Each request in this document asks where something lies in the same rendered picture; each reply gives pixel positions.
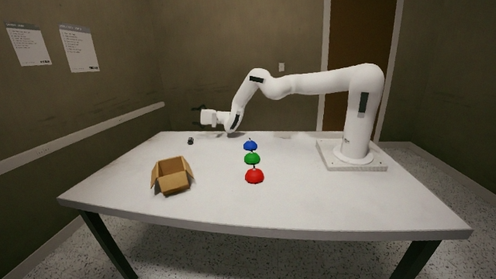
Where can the blue bell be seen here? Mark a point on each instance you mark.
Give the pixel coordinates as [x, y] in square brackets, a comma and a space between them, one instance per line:
[248, 145]

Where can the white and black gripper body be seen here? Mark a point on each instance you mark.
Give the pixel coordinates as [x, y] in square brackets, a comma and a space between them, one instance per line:
[206, 116]

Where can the open brown cardboard box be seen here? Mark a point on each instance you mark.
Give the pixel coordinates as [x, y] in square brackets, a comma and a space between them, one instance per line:
[172, 166]

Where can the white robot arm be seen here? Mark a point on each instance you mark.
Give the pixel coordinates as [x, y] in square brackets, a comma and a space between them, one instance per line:
[365, 86]

